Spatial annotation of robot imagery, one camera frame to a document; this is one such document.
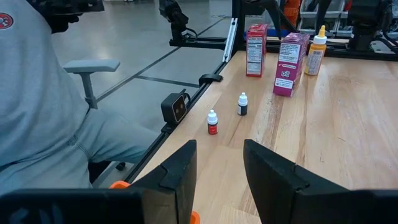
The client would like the yellow squeeze bottle white collar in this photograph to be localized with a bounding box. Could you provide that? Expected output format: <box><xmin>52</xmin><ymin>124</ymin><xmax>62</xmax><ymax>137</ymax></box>
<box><xmin>303</xmin><ymin>25</ymin><xmax>328</xmax><ymax>77</ymax></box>

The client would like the red cereal box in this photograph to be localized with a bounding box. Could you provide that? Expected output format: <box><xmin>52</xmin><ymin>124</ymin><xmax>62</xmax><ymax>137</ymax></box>
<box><xmin>245</xmin><ymin>23</ymin><xmax>269</xmax><ymax>78</ymax></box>

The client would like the grey metal bracket plate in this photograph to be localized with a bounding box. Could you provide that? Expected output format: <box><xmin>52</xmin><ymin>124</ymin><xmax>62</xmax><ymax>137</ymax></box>
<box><xmin>222</xmin><ymin>17</ymin><xmax>239</xmax><ymax>63</ymax></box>

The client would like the black device on frame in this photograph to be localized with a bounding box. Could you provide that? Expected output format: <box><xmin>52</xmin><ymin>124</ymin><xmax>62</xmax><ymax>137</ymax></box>
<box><xmin>158</xmin><ymin>0</ymin><xmax>198</xmax><ymax>43</ymax></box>

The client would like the magenta Raisin Bran cereal box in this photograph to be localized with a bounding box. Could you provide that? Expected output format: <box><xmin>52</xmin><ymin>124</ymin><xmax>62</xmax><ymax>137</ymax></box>
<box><xmin>272</xmin><ymin>32</ymin><xmax>310</xmax><ymax>98</ymax></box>

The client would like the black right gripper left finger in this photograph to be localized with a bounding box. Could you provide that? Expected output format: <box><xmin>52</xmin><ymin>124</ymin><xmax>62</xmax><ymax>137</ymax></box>
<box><xmin>0</xmin><ymin>139</ymin><xmax>198</xmax><ymax>224</ymax></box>

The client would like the background storage shelf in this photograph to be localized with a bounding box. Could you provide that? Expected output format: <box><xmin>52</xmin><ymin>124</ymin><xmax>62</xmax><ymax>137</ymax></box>
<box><xmin>279</xmin><ymin>0</ymin><xmax>354</xmax><ymax>37</ymax></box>

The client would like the dark dropper bottle white label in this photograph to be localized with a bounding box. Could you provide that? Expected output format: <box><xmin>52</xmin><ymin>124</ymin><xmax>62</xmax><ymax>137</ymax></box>
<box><xmin>237</xmin><ymin>91</ymin><xmax>249</xmax><ymax>116</ymax></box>

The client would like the red dropper bottle white cap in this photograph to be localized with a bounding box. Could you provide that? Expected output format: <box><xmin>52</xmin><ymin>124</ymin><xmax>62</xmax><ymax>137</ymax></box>
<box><xmin>206</xmin><ymin>109</ymin><xmax>220</xmax><ymax>136</ymax></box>

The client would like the black table-level camera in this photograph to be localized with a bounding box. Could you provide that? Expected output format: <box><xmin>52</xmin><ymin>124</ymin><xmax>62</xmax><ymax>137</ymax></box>
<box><xmin>160</xmin><ymin>89</ymin><xmax>192</xmax><ymax>126</ymax></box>

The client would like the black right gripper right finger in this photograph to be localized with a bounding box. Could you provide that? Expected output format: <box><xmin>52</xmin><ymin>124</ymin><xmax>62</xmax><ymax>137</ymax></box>
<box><xmin>243</xmin><ymin>138</ymin><xmax>398</xmax><ymax>224</ymax></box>

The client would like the person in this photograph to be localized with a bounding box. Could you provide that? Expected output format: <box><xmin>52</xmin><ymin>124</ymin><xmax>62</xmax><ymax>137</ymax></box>
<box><xmin>0</xmin><ymin>0</ymin><xmax>160</xmax><ymax>197</ymax></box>

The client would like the black table clamp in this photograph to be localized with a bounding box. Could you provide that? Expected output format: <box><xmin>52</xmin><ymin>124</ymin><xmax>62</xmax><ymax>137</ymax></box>
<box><xmin>198</xmin><ymin>73</ymin><xmax>224</xmax><ymax>87</ymax></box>

